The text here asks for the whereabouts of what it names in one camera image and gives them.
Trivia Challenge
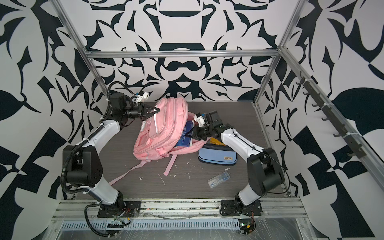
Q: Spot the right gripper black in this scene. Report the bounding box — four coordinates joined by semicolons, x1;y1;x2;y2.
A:
186;124;216;141

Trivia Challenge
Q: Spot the pink student backpack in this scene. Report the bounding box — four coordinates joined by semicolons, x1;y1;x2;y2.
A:
128;97;209;176

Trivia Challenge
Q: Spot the blue pencil case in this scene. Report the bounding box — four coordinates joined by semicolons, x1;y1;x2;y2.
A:
198;144;238;166

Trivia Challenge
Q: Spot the blue Little Prince book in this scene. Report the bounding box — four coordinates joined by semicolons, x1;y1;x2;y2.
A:
175;121;195;148

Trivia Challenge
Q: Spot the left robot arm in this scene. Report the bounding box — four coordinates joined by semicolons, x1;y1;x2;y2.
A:
61;91;160;210

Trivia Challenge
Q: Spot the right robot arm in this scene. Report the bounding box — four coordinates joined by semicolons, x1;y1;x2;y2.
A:
188;111;285;209

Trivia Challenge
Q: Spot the small yellow notebook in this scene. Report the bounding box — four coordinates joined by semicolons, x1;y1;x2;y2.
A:
209;138;225;146

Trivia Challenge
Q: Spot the clear plastic ruler box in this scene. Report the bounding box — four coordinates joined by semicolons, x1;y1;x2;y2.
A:
208;172;230;189

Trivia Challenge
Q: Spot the small green circuit board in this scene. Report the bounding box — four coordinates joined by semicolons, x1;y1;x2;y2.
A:
239;219;256;236

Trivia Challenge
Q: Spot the grey hook rack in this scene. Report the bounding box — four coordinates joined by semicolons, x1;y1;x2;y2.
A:
297;74;367;159

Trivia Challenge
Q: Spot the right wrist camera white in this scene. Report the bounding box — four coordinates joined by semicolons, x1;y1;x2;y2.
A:
193;113;209;128

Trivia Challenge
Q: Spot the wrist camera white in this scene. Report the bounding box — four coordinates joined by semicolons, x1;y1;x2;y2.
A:
193;113;209;128
135;91;150;103

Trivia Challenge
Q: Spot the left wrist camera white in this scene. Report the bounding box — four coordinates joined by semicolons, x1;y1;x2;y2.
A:
135;91;150;103

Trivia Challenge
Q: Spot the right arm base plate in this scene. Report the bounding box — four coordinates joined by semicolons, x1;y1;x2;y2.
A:
219;200;263;217

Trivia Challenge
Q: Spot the aluminium frame crossbar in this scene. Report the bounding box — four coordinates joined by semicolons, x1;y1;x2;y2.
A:
85;50;278;59

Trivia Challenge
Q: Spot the black corrugated cable hose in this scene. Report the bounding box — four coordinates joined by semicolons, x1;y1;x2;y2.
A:
59;80;139;238

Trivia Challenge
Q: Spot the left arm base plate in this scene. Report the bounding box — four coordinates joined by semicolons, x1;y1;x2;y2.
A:
97;201;142;218

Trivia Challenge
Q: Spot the white vented cable duct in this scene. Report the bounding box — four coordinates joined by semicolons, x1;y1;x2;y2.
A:
59;218;241;232

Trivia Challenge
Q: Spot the aluminium front rail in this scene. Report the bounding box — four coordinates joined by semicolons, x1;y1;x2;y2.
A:
50;198;309;224

